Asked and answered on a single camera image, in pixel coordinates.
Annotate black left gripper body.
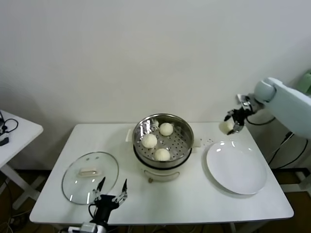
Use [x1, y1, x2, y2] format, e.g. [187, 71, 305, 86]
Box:
[94, 194, 120, 222]

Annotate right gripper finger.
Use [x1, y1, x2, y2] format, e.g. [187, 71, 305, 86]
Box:
[224, 109, 238, 122]
[227, 121, 244, 135]

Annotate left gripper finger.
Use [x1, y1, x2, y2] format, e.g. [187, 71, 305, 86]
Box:
[92, 176, 107, 201]
[112, 179, 129, 203]

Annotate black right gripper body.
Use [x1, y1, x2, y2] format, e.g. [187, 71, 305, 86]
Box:
[233, 97, 264, 125]

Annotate white steamed baozi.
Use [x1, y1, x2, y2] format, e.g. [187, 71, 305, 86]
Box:
[141, 134, 158, 149]
[154, 148, 171, 162]
[218, 121, 235, 135]
[159, 122, 174, 137]

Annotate stainless steel steamer basket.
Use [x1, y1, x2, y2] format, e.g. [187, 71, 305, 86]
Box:
[125, 113, 202, 168]

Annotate round glass pot lid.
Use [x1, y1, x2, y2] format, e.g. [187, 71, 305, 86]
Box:
[61, 151, 120, 206]

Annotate large white round plate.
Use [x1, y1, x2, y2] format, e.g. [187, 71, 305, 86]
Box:
[206, 141, 268, 196]

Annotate white electric cooker base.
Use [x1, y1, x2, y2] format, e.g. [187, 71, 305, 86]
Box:
[133, 145, 193, 183]

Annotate white side table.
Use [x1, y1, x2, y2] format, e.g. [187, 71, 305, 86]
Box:
[0, 109, 45, 211]

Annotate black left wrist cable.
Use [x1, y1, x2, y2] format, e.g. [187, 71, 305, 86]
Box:
[87, 203, 98, 222]

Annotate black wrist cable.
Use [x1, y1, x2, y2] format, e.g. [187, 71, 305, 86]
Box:
[246, 116, 276, 125]
[87, 203, 98, 222]

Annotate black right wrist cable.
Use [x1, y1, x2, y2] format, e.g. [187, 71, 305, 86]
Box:
[246, 116, 276, 125]

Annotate black floor cables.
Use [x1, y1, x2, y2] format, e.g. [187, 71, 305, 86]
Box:
[268, 132, 310, 169]

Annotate black looped cable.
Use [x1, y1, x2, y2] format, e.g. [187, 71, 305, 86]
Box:
[0, 110, 19, 137]

